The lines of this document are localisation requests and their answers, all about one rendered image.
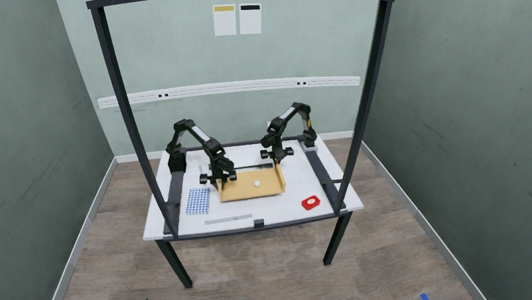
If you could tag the white low shelf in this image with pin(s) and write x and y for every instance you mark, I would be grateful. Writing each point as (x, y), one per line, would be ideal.
(248, 157)

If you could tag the tan wooden tray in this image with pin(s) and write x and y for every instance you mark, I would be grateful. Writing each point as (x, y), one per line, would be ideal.
(271, 182)

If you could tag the dark grey metal frame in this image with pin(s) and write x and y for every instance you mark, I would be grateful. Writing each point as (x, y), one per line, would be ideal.
(102, 29)

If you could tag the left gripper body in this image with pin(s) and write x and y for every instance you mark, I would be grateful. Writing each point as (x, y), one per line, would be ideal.
(217, 174)

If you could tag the blue and white checkered box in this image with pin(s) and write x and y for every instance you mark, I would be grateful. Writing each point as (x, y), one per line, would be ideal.
(198, 201)

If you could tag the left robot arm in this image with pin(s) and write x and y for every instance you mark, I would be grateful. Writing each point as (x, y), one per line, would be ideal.
(210, 145)

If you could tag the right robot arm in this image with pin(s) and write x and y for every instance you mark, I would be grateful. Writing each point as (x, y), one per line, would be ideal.
(279, 123)

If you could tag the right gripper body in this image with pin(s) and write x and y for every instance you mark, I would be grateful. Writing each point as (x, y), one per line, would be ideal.
(264, 154)

